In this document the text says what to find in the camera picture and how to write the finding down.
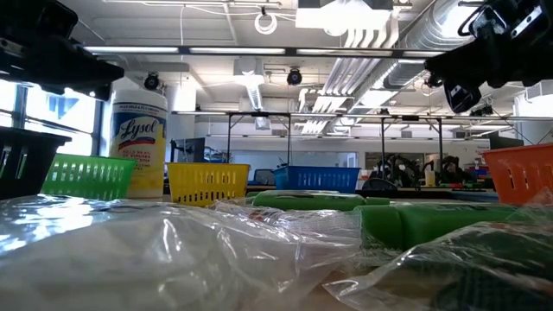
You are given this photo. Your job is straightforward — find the black overhead beam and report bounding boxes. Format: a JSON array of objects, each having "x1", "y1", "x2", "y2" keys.
[{"x1": 81, "y1": 45, "x2": 448, "y2": 58}]

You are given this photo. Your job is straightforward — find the black aluminium table frame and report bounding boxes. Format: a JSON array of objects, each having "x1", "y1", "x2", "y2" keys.
[{"x1": 360, "y1": 187, "x2": 500, "y2": 203}]

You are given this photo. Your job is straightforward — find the white ceiling unit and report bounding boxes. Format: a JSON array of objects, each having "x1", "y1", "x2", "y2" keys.
[{"x1": 296, "y1": 0, "x2": 394, "y2": 31}]

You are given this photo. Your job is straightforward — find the red white wrapped toothbrush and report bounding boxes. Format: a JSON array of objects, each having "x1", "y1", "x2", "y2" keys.
[{"x1": 211, "y1": 199, "x2": 362, "y2": 247}]

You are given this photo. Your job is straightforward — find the yellow plastic basket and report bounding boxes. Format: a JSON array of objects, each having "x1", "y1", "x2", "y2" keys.
[{"x1": 166, "y1": 162, "x2": 251, "y2": 207}]

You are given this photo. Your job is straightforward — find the clear bag black round item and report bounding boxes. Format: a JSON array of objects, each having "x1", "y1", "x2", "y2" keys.
[{"x1": 323, "y1": 206, "x2": 553, "y2": 311}]

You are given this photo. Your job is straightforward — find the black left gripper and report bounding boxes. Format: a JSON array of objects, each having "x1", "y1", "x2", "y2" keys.
[{"x1": 0, "y1": 0, "x2": 125, "y2": 101}]

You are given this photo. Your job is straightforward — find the orange plastic basket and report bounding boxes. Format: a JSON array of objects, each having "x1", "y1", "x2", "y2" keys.
[{"x1": 480, "y1": 143, "x2": 553, "y2": 206}]

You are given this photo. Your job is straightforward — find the black plastic basket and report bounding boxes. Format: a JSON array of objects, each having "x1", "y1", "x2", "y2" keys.
[{"x1": 0, "y1": 125, "x2": 73, "y2": 200}]

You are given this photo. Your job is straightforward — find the clear bag white contents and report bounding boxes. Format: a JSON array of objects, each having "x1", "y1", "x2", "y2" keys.
[{"x1": 0, "y1": 194, "x2": 366, "y2": 311}]

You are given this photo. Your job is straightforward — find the green plastic basket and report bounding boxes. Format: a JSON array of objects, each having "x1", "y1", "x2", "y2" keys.
[{"x1": 41, "y1": 154, "x2": 138, "y2": 201}]

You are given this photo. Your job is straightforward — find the yellow Lysol wipes canister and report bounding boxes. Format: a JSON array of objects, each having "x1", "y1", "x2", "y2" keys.
[{"x1": 108, "y1": 88, "x2": 169, "y2": 200}]

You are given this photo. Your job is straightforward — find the black background station frame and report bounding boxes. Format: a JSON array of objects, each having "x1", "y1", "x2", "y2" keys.
[
  {"x1": 379, "y1": 114, "x2": 444, "y2": 174},
  {"x1": 226, "y1": 111, "x2": 293, "y2": 166}
]

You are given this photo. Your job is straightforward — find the black background monitor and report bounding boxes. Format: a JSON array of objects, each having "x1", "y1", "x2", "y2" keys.
[
  {"x1": 487, "y1": 131, "x2": 526, "y2": 151},
  {"x1": 169, "y1": 136, "x2": 207, "y2": 164}
]

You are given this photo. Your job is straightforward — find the blue plastic basket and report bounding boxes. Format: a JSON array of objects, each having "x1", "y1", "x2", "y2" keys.
[{"x1": 272, "y1": 165, "x2": 362, "y2": 194}]

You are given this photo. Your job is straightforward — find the silver ventilation duct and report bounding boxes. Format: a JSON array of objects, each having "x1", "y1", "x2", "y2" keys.
[{"x1": 379, "y1": 0, "x2": 480, "y2": 90}]

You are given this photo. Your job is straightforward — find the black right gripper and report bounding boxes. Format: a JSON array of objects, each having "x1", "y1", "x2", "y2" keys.
[{"x1": 425, "y1": 0, "x2": 553, "y2": 113}]

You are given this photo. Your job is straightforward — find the white cable coil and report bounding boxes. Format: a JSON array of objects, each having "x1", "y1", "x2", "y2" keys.
[{"x1": 253, "y1": 11, "x2": 279, "y2": 36}]

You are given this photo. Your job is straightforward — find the green travel shampoo bottle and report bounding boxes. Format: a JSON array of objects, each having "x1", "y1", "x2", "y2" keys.
[
  {"x1": 356, "y1": 201, "x2": 519, "y2": 252},
  {"x1": 251, "y1": 189, "x2": 391, "y2": 213}
]

